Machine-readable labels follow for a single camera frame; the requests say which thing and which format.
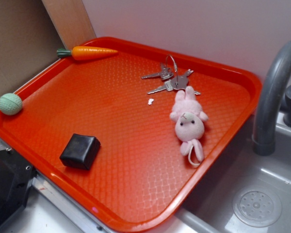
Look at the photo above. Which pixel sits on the pink plush bunny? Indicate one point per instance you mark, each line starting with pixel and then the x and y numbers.
pixel 189 118

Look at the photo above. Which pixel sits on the orange plastic tray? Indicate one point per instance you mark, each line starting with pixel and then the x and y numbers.
pixel 138 178

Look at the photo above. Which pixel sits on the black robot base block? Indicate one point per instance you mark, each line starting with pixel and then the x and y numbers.
pixel 16 175

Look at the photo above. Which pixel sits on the light green ball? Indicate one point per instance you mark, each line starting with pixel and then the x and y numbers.
pixel 10 104

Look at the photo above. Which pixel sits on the brown cardboard panel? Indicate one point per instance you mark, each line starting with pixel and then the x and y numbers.
pixel 28 41

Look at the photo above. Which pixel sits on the small white crumb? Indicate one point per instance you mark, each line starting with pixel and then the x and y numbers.
pixel 150 101

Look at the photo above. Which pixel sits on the orange toy carrot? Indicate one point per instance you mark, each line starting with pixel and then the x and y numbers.
pixel 80 53

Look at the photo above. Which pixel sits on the grey plastic sink basin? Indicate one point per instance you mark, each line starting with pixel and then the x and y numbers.
pixel 208 208

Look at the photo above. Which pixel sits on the silver key bunch on ring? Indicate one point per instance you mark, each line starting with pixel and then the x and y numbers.
pixel 170 76

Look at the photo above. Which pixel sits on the light wooden board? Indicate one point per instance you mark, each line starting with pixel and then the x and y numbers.
pixel 71 21

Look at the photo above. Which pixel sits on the round sink drain strainer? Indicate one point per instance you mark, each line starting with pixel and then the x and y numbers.
pixel 257 206

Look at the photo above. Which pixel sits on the black square block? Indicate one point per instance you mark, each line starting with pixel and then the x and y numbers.
pixel 80 152

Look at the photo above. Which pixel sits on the grey curved faucet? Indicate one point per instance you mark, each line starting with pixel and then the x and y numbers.
pixel 278 79

